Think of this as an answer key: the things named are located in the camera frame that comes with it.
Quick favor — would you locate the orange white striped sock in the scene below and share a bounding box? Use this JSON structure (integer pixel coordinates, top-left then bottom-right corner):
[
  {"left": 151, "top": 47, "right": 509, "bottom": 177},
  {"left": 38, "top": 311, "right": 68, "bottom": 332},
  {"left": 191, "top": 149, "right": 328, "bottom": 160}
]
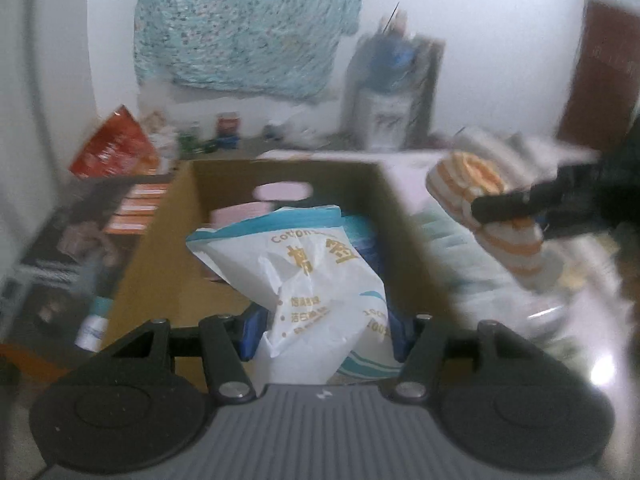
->
[{"left": 425, "top": 151, "right": 564, "bottom": 292}]

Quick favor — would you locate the white cotton pad bag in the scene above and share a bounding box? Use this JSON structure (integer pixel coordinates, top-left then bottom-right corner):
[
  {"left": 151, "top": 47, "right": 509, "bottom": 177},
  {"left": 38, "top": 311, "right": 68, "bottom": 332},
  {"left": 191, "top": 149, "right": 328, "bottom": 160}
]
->
[{"left": 186, "top": 205, "right": 400, "bottom": 390}]

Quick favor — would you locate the pink glitter sponge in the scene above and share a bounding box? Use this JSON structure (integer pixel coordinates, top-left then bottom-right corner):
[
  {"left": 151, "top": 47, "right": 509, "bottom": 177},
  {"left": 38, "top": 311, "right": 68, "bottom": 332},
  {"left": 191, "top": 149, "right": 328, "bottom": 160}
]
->
[{"left": 210, "top": 202, "right": 273, "bottom": 230}]

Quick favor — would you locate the brown wooden door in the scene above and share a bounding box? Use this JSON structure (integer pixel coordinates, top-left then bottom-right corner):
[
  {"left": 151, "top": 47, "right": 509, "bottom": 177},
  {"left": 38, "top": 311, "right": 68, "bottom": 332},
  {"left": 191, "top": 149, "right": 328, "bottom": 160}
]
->
[{"left": 558, "top": 0, "right": 639, "bottom": 152}]

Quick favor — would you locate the patterned framed board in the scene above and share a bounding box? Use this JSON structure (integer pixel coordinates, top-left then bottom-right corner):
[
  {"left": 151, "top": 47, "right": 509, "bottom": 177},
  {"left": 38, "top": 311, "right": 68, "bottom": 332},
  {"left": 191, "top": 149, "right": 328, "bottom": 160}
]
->
[{"left": 407, "top": 36, "right": 446, "bottom": 148}]

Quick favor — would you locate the brown cardboard box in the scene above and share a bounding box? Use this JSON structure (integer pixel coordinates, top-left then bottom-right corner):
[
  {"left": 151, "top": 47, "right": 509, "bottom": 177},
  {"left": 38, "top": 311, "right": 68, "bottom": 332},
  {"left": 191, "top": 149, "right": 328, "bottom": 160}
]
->
[{"left": 102, "top": 158, "right": 471, "bottom": 391}]

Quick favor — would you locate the white water dispenser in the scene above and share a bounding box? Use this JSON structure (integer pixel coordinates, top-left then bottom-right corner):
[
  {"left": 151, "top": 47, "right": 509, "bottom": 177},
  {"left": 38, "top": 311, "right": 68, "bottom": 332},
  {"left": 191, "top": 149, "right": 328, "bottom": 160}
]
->
[{"left": 341, "top": 81, "right": 414, "bottom": 153}]

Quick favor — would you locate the blue water dispenser bottle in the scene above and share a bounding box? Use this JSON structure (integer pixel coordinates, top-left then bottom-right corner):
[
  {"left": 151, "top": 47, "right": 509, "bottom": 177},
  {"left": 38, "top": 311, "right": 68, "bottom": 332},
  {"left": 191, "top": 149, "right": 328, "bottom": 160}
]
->
[{"left": 361, "top": 32, "right": 416, "bottom": 94}]

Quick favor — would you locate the red snack bag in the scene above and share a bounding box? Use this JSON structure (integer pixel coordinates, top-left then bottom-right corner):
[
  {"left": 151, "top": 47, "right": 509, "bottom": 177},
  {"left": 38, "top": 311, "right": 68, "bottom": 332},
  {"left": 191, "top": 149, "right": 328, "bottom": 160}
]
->
[{"left": 68, "top": 106, "right": 160, "bottom": 178}]

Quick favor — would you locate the teal floral hanging cloth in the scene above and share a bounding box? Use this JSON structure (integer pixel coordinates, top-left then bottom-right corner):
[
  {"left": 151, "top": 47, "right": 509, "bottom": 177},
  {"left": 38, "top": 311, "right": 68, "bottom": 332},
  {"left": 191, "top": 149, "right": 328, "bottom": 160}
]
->
[{"left": 134, "top": 0, "right": 362, "bottom": 101}]

